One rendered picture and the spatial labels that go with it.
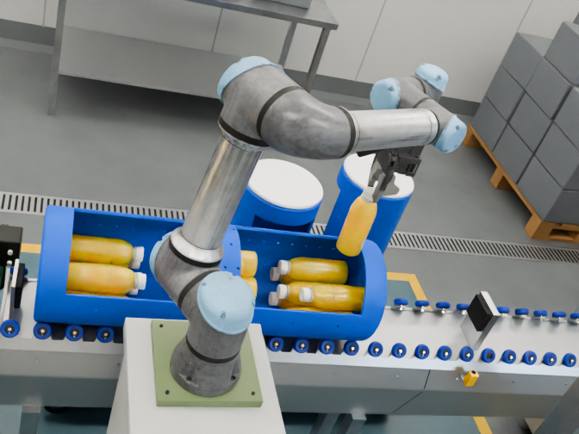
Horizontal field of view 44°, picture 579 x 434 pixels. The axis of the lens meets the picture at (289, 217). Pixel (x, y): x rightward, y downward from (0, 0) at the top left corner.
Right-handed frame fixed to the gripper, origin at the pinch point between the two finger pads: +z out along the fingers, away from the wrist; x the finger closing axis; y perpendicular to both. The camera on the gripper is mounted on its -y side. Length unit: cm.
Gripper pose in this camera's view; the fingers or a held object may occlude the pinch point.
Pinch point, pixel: (370, 192)
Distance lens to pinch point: 181.1
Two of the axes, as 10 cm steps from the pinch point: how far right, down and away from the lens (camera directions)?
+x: -1.8, -6.2, 7.6
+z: -2.9, 7.7, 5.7
